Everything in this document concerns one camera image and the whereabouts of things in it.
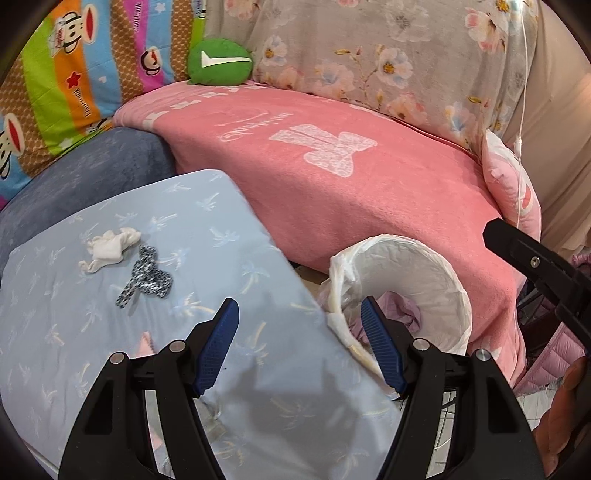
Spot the purple fabric cloth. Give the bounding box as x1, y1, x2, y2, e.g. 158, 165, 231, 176
349, 292, 422, 345

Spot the white lined trash bin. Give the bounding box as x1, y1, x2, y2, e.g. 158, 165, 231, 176
318, 234, 473, 398

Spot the person right hand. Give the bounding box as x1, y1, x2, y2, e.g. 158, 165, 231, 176
533, 357, 587, 476

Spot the pink puffer jacket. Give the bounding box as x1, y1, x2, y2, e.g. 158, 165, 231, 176
512, 250, 591, 395

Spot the light pink cloth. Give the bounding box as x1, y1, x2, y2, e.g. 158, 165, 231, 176
134, 331, 154, 358

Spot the pink white small pillow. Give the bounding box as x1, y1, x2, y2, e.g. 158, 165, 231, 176
482, 130, 542, 241

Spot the beige curtain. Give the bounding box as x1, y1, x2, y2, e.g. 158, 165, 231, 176
518, 1, 590, 257

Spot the black white leopard scrunchie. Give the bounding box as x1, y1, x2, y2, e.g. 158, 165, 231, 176
115, 244, 173, 308

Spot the white crumpled cloth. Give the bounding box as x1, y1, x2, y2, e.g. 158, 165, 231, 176
78, 227, 141, 274

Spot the grey floral bedsheet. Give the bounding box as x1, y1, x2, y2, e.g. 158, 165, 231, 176
205, 0, 539, 151

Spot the pink fleece blanket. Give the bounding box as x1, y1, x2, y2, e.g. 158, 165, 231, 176
113, 82, 526, 383

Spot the blue-grey velvet cushion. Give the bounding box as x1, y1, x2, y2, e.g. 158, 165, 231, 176
1, 127, 176, 271

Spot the colourful monkey cartoon sheet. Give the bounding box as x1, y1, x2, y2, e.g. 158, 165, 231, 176
1, 0, 206, 205

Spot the green checkmark plush pillow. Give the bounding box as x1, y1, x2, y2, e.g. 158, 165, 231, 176
187, 38, 253, 86

